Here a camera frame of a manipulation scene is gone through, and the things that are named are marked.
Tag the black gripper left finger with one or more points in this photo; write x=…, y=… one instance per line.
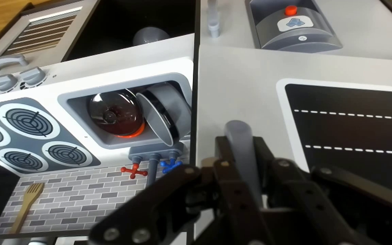
x=173, y=205

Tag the grey stove knob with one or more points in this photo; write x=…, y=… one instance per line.
x=5, y=83
x=33, y=77

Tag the white door with note blackboard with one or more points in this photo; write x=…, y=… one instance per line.
x=237, y=82

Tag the dark red round lid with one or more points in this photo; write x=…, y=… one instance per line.
x=115, y=113

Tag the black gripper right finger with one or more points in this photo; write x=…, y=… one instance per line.
x=323, y=205

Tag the grey four burner hob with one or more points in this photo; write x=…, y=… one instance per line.
x=33, y=137

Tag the grey toy faucet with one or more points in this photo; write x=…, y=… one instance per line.
x=153, y=157

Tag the wooden toy spatula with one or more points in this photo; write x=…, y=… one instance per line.
x=28, y=205

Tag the grey toy pot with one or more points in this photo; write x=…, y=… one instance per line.
x=169, y=109

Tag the black and white toy kitchen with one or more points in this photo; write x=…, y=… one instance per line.
x=115, y=68

